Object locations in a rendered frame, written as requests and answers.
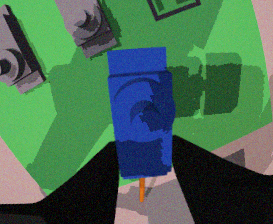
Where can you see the green flat deck plate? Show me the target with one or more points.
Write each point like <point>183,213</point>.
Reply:
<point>55,113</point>

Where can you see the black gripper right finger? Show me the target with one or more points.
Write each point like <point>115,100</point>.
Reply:
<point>218,191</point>

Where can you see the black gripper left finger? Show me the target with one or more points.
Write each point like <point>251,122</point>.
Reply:
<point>89,197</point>

